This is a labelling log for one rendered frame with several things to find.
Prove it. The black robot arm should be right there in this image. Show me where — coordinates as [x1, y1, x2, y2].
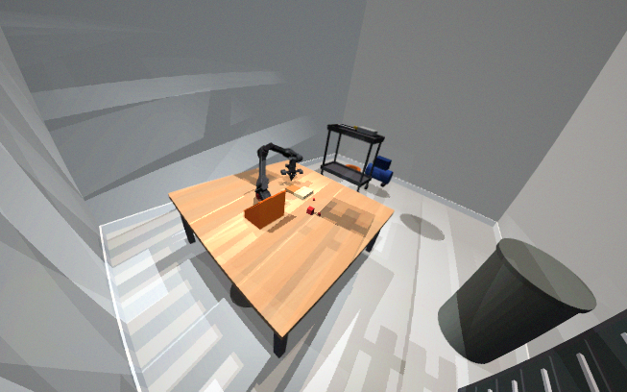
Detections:
[255, 142, 302, 201]

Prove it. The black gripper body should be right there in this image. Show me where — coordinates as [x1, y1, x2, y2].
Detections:
[280, 164, 303, 175]

